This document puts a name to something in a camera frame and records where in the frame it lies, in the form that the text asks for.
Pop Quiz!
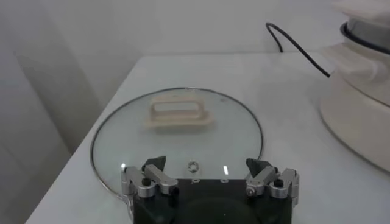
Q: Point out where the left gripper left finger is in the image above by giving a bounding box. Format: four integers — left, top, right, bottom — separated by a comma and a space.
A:
121, 155, 179, 198

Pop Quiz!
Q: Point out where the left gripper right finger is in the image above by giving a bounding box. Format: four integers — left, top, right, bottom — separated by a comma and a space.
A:
245, 157, 300, 200

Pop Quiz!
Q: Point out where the round glass pot lid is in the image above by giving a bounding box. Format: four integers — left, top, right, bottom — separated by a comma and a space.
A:
90, 87, 264, 198

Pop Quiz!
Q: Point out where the cream electric cooker base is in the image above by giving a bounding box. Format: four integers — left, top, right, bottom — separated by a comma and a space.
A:
319, 42, 390, 173

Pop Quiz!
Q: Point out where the black cooker power cord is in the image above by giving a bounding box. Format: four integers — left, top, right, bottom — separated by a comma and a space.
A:
265, 22, 332, 79

